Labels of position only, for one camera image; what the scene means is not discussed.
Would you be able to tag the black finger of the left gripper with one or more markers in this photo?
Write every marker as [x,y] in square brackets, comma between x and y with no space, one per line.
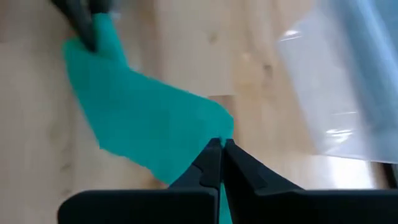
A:
[79,21]

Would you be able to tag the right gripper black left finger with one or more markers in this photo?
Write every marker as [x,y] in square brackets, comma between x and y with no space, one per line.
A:
[155,207]

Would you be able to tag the teal green ribbed bandage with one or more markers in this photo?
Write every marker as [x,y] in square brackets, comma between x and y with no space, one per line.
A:
[140,118]

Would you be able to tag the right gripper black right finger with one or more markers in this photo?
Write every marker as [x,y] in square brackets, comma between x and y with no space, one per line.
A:
[295,207]

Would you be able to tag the clear plastic container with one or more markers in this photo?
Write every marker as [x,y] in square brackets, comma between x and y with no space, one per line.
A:
[342,93]

